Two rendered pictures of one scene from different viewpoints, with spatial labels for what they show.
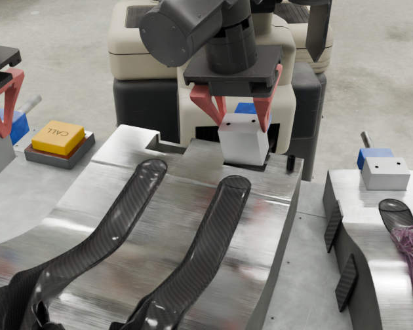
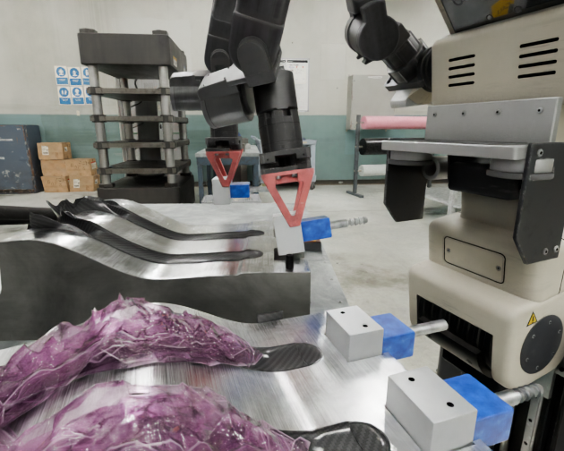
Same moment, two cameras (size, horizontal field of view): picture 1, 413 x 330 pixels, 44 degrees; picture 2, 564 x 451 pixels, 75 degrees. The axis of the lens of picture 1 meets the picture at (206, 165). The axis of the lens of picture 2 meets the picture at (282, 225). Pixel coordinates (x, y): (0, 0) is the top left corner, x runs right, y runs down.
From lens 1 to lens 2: 0.66 m
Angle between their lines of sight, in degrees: 65
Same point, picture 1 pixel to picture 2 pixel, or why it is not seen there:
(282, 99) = (498, 305)
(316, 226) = not seen: hidden behind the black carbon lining
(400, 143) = not seen: outside the picture
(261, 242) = (186, 272)
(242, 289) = (125, 265)
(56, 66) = not seen: hidden behind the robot
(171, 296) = (110, 240)
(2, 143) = (222, 190)
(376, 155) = (385, 323)
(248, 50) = (271, 138)
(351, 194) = (309, 325)
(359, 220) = (264, 332)
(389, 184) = (337, 339)
